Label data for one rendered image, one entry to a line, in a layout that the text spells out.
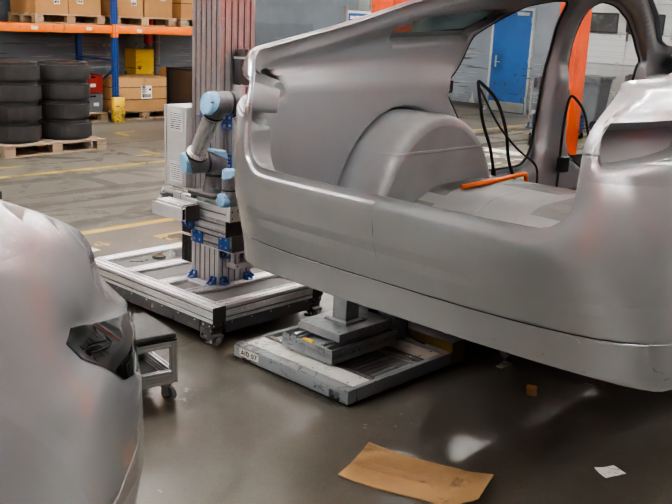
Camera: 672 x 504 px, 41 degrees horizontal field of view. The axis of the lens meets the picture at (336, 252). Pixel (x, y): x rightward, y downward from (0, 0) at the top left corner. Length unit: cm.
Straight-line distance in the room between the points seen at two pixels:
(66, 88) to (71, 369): 1046
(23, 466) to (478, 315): 183
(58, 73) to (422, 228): 919
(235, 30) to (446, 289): 266
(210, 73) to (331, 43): 141
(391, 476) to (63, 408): 253
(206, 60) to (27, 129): 644
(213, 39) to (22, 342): 399
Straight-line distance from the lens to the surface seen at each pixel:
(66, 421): 127
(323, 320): 470
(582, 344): 268
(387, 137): 397
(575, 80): 649
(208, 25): 511
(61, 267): 126
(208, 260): 528
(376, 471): 369
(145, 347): 412
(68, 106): 1169
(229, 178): 448
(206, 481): 361
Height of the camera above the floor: 176
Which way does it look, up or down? 15 degrees down
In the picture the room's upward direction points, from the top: 3 degrees clockwise
